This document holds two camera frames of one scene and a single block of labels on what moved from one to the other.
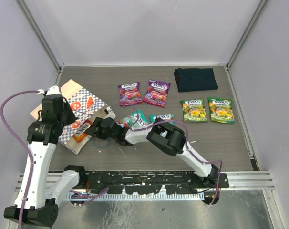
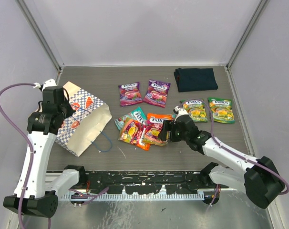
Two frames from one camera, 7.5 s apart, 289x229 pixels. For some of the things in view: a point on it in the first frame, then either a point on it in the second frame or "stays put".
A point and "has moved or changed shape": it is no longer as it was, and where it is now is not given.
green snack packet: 193,110 stays put
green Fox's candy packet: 221,110 stays put
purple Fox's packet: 157,93 stays put
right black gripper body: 103,134 -> 176,135
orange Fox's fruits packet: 80,134 has moved or changed shape
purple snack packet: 129,94 stays put
